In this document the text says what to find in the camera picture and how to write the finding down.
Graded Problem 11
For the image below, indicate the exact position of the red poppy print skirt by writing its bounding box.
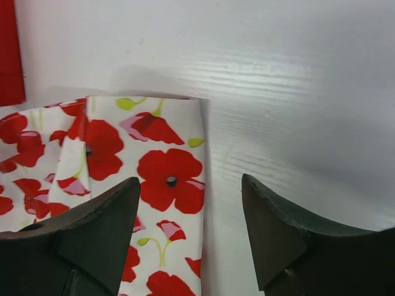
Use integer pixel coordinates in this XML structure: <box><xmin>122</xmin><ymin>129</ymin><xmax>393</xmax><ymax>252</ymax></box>
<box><xmin>1</xmin><ymin>96</ymin><xmax>206</xmax><ymax>295</ymax></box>

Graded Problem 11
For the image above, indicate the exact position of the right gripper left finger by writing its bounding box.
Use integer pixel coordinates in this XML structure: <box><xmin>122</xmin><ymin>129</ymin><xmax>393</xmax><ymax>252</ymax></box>
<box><xmin>1</xmin><ymin>177</ymin><xmax>140</xmax><ymax>296</ymax></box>

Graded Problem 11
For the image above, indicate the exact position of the red plastic tray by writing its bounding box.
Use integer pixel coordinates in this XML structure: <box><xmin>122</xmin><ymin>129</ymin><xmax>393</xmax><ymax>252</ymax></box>
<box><xmin>0</xmin><ymin>0</ymin><xmax>25</xmax><ymax>107</ymax></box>

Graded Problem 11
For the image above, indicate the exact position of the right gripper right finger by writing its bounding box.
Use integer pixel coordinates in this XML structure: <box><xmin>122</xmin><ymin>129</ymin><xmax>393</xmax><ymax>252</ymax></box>
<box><xmin>241</xmin><ymin>174</ymin><xmax>394</xmax><ymax>295</ymax></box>

